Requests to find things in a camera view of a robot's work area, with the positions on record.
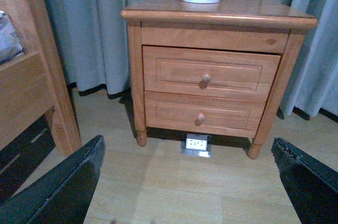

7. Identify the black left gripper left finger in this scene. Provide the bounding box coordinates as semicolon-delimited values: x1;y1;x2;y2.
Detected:
1;135;105;223

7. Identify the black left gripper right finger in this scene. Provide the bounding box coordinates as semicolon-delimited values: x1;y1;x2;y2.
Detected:
271;137;337;223

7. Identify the wooden drawer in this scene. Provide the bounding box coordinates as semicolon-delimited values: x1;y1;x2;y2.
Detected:
145;91;265;130
143;46;280;102

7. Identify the floor power socket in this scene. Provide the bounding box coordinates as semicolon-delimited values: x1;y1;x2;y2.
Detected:
181;134;212;158

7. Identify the wooden nightstand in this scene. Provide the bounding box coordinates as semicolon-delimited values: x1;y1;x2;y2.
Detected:
120;0;318;159

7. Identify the patterned bedding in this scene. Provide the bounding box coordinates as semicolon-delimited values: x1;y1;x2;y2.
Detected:
1;11;23;64

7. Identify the grey curtain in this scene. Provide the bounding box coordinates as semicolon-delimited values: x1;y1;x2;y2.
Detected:
45;0;337;117

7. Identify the wooden bed frame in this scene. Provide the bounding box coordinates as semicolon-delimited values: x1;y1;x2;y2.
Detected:
1;0;82;156

